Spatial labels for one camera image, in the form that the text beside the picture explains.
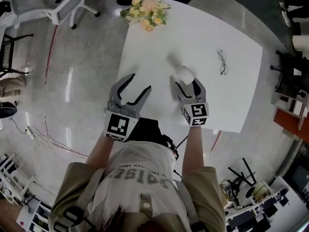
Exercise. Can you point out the black folding stool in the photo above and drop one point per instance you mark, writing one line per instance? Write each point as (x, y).
(8, 54)

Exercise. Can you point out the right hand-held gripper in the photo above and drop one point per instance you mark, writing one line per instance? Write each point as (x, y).
(198, 113)

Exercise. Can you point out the black round stand base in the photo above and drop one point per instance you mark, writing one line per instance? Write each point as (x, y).
(7, 110)

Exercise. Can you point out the white power strip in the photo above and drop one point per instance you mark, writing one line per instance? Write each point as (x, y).
(30, 131)

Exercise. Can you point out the toppled grey chair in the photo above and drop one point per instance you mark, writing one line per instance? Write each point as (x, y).
(243, 192)

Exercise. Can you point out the grey storage box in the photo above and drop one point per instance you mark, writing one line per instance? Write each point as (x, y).
(289, 103)

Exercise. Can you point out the yellow flower bouquet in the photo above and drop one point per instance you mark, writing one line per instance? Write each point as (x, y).
(147, 11)

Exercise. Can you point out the person's black trousers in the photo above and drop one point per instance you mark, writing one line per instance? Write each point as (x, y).
(147, 130)

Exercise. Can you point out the person's beige jacket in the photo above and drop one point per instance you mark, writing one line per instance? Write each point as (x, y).
(72, 185)

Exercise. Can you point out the white metal rack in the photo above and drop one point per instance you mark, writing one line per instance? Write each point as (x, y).
(21, 199)

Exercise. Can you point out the white table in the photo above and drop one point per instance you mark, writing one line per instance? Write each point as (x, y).
(198, 40)

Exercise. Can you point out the red cabinet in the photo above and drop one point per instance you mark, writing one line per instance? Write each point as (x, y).
(289, 124)

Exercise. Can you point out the red floor tape strip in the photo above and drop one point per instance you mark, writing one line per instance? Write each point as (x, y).
(50, 54)
(215, 141)

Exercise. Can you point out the person's left forearm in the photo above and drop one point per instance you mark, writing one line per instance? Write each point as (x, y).
(100, 151)

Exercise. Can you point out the person's right forearm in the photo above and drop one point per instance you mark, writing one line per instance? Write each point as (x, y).
(193, 151)

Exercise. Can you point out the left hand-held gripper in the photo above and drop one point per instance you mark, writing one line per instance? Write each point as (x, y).
(118, 126)

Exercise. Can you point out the black waist device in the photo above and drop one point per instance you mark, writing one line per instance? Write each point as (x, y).
(171, 145)

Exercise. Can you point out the person's white printed t-shirt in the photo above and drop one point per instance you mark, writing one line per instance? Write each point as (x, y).
(137, 178)

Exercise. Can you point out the cream round bin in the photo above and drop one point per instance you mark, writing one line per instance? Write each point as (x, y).
(300, 42)

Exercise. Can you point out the thin-framed eyeglasses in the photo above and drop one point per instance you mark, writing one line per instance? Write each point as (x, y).
(223, 62)

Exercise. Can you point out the white mesh office chair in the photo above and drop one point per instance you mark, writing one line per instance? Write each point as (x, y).
(55, 4)

